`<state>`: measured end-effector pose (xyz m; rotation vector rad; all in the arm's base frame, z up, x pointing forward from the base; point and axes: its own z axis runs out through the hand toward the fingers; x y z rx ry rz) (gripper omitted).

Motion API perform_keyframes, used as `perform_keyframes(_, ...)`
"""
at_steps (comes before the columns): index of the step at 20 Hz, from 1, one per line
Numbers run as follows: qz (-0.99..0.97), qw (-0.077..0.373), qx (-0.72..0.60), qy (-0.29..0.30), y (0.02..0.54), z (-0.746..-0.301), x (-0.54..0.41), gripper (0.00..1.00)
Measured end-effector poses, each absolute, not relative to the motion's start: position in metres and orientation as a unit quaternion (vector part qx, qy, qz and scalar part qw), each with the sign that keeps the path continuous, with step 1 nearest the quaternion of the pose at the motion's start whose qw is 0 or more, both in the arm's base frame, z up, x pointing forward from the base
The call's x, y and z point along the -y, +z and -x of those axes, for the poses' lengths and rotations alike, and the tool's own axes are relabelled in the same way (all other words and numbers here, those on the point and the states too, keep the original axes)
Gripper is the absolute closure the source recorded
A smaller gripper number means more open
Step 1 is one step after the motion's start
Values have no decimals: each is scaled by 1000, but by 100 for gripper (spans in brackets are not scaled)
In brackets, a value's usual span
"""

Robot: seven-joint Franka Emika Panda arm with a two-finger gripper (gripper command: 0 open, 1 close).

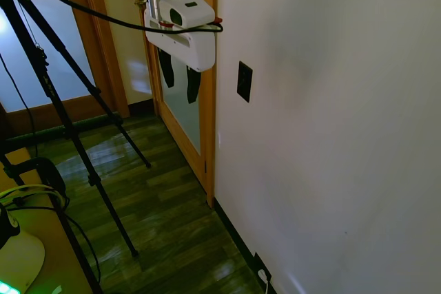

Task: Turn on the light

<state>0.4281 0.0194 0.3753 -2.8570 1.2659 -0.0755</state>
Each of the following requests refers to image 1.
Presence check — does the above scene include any wooden framed frosted glass door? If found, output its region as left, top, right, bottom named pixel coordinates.
left=0, top=0, right=131, bottom=136

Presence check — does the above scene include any wooden glass panel door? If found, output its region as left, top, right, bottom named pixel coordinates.
left=136, top=0, right=219, bottom=208

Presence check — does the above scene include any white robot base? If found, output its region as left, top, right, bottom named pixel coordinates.
left=0, top=204, right=46, bottom=294

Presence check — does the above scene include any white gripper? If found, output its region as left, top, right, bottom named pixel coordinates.
left=143, top=12, right=217, bottom=104

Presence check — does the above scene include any black cable bundle on table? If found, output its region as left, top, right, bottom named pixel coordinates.
left=0, top=185, right=104, bottom=294

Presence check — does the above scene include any black wall power outlet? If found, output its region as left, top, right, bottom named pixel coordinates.
left=253, top=251, right=273, bottom=283

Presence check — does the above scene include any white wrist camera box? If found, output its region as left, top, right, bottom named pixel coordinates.
left=158, top=0, right=216, bottom=29

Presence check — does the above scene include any black camera tripod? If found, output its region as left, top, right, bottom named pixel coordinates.
left=0, top=0, right=152, bottom=258

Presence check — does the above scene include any dark green draft stopper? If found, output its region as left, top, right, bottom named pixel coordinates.
left=5, top=112, right=122, bottom=143

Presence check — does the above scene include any black baseboard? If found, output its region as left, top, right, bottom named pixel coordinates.
left=212, top=197, right=276, bottom=294

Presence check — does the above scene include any black wall light switch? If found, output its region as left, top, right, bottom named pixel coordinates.
left=236, top=61, right=254, bottom=103

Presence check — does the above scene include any white power plug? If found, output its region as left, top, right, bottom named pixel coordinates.
left=257, top=269, right=271, bottom=291

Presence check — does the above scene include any black clamp on table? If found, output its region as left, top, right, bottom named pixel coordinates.
left=0, top=149, right=67, bottom=198

